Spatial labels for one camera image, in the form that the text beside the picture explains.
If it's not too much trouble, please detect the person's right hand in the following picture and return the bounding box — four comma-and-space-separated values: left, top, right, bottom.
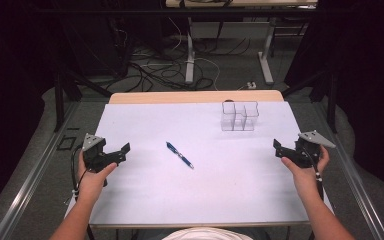
280, 146, 330, 198

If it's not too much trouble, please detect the clear acrylic pen organizer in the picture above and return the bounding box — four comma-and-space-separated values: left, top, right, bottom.
221, 100, 260, 132

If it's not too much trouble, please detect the black square floor frame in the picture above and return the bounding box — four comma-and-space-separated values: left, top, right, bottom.
56, 135, 77, 151

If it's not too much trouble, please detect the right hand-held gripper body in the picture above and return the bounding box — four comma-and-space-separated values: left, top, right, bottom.
281, 129, 337, 169

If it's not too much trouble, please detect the right hand-held gripper black cable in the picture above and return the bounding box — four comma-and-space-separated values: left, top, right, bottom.
301, 148, 325, 203

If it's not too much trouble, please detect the wooden table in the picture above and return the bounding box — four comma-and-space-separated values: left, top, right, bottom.
108, 89, 285, 105

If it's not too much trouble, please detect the tangle of black floor cables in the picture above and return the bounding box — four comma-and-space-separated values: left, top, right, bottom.
104, 36, 253, 94

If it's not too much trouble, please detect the white-legged desk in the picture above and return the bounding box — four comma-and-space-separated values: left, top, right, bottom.
164, 0, 318, 85

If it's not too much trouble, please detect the person's white shirt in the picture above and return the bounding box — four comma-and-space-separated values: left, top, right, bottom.
161, 227, 254, 240

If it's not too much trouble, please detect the white floor cable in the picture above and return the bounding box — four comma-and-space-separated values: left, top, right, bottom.
166, 16, 222, 92

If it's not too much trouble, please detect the hand-held gripper black cable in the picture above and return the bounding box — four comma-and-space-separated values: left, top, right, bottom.
301, 148, 325, 203
69, 144, 96, 240

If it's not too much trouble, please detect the left hand-held gripper black cable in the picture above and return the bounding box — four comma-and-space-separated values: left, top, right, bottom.
69, 144, 96, 240

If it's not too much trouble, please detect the person's left hand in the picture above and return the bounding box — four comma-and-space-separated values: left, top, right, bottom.
77, 151, 118, 201

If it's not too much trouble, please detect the black metal stand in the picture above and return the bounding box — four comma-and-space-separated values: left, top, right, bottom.
53, 56, 114, 133
281, 68, 339, 125

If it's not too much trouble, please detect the white table mat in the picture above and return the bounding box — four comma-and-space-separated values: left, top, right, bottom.
64, 101, 334, 228

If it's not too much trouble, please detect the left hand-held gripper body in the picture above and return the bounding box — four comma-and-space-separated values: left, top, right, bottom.
81, 133, 123, 174

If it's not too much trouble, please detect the metal floor rail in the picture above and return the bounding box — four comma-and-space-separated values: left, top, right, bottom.
0, 101, 81, 240
313, 103, 384, 240

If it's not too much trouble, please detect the blue pen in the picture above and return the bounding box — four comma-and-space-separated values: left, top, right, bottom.
165, 141, 195, 170

